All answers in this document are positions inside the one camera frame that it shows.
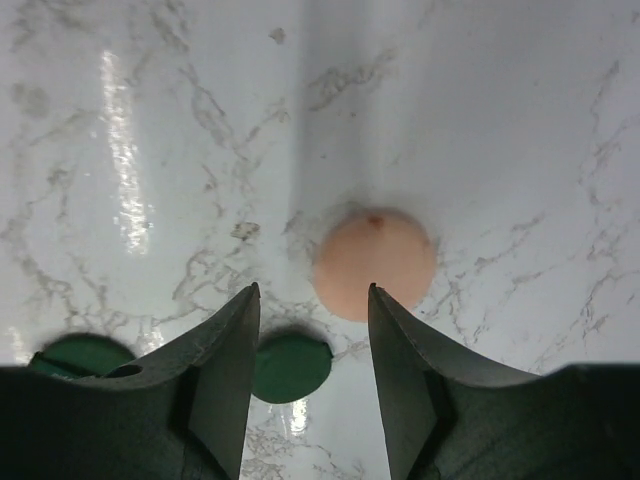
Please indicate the dark green lid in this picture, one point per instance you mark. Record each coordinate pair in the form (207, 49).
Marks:
(80, 355)
(290, 365)

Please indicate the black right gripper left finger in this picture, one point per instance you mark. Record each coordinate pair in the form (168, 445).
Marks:
(179, 412)

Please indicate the pink powder puff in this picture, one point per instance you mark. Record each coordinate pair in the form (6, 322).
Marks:
(373, 245)

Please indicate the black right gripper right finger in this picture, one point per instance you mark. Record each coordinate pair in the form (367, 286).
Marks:
(450, 413)

